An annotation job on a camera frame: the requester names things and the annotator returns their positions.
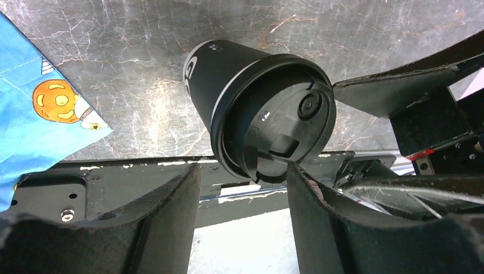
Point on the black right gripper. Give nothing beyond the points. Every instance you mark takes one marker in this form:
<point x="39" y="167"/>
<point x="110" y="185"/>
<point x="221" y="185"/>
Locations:
<point x="439" y="134"/>

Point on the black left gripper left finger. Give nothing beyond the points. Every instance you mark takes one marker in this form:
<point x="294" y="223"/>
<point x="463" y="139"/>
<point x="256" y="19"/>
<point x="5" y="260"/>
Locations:
<point x="152" y="234"/>

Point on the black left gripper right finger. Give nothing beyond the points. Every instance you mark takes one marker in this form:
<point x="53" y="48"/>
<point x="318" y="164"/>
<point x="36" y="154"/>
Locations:
<point x="335" y="234"/>

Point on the blue patterned cloth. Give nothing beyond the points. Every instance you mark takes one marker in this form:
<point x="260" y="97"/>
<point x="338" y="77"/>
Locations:
<point x="43" y="117"/>

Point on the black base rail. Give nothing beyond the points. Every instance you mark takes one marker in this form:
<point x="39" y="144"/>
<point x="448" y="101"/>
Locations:
<point x="80" y="192"/>

